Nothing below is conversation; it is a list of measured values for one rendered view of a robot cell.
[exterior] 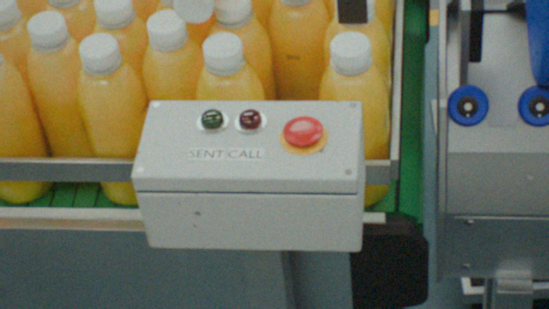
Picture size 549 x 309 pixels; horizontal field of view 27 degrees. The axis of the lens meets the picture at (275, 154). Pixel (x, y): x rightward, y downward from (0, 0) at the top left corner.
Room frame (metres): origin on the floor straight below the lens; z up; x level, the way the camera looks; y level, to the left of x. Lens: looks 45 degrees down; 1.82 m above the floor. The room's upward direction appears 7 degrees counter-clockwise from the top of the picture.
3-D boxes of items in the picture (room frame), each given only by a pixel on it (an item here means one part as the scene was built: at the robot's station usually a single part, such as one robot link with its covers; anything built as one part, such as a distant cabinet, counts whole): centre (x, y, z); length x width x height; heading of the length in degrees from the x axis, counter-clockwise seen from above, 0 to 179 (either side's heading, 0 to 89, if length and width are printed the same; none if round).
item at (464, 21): (0.99, -0.23, 0.99); 0.10 x 0.02 x 0.12; 169
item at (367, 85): (0.85, -0.09, 0.99); 0.07 x 0.07 x 0.19
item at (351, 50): (0.85, -0.09, 1.09); 0.04 x 0.04 x 0.02
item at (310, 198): (0.74, 0.02, 1.05); 0.20 x 0.10 x 0.10; 79
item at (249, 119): (0.76, 0.02, 1.11); 0.02 x 0.02 x 0.01
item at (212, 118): (0.76, 0.05, 1.11); 0.02 x 0.02 x 0.01
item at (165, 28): (0.92, 0.09, 1.09); 0.04 x 0.04 x 0.02
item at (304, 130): (0.73, -0.03, 1.11); 0.04 x 0.04 x 0.01
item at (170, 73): (0.92, 0.09, 0.99); 0.07 x 0.07 x 0.19
